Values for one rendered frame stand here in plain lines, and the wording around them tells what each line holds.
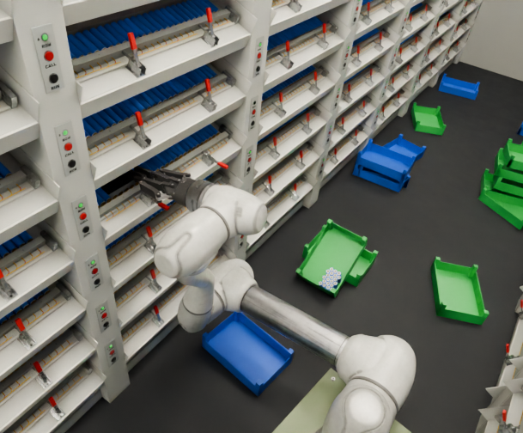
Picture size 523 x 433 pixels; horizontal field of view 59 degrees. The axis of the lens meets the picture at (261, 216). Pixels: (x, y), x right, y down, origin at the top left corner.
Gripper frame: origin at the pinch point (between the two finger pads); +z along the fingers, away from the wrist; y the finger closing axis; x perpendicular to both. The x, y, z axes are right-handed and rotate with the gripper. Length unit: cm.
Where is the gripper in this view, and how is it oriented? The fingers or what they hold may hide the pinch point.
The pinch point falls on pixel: (140, 174)
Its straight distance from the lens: 134.0
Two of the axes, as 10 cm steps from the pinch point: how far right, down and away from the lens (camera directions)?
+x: 0.4, 8.1, 5.9
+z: -8.3, -3.0, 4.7
